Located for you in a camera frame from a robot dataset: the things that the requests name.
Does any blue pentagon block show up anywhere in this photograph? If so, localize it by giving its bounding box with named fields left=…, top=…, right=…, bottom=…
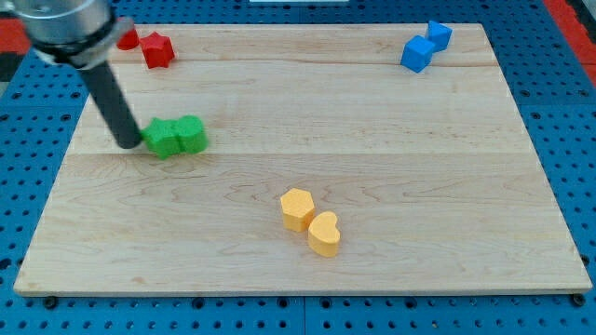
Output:
left=426, top=20, right=453, bottom=52

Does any red circle block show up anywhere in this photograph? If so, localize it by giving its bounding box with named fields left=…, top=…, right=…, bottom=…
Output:
left=116, top=27, right=140, bottom=50

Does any green circle block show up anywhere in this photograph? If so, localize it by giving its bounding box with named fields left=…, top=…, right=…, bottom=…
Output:
left=174, top=115, right=209, bottom=154

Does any wooden board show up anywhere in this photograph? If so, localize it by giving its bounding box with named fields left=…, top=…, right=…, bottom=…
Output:
left=14, top=24, right=592, bottom=297

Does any red star block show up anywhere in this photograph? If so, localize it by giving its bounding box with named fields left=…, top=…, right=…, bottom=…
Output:
left=140, top=32, right=175, bottom=69

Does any yellow heart block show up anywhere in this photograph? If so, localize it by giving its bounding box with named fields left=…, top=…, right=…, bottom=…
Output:
left=307, top=211, right=341, bottom=258

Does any blue cube block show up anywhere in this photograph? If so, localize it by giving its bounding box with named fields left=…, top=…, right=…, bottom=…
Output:
left=400, top=35, right=436, bottom=73

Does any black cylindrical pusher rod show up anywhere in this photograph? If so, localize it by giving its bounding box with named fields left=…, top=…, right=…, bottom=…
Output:
left=79, top=61, right=142, bottom=149

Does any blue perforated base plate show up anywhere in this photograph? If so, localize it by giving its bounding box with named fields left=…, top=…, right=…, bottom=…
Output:
left=1, top=0, right=595, bottom=334

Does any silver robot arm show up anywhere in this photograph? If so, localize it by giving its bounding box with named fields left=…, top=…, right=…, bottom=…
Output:
left=1, top=0, right=142, bottom=149

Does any yellow hexagon block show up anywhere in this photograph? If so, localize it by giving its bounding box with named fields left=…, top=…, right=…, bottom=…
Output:
left=280, top=188, right=315, bottom=233

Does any green star block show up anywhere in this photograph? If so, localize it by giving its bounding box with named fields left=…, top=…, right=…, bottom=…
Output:
left=141, top=117, right=182, bottom=159

